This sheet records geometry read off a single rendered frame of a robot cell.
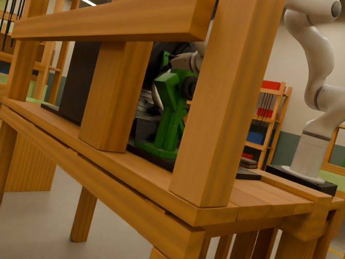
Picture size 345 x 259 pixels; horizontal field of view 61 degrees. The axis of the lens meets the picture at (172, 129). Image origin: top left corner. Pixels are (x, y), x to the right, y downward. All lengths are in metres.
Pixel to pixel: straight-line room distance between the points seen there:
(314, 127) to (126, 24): 0.95
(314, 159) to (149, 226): 0.94
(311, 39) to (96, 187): 0.99
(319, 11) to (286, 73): 5.89
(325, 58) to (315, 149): 0.38
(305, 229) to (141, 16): 0.79
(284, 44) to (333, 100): 5.99
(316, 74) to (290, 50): 5.86
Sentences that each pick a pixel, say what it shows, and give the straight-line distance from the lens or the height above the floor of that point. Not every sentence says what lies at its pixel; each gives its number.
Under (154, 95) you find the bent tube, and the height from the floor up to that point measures 1.08.
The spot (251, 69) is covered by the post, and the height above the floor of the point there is 1.15.
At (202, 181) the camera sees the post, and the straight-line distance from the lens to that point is 0.54.
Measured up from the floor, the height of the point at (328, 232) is 0.70.
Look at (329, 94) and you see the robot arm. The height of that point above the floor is 1.28.
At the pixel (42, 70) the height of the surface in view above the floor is 1.11.
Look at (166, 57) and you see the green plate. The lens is 1.27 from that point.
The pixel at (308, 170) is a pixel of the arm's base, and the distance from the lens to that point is 1.42.
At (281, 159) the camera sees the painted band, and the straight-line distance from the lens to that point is 6.80.
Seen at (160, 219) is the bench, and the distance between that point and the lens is 0.62.
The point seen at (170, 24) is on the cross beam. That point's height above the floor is 1.20.
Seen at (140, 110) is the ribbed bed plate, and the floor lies 1.01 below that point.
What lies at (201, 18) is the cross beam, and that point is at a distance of 0.60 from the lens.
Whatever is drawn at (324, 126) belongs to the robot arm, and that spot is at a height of 1.14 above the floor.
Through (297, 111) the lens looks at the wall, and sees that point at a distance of 6.81.
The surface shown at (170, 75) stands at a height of 1.14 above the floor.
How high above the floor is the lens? 1.04
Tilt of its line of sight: 3 degrees down
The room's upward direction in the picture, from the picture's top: 15 degrees clockwise
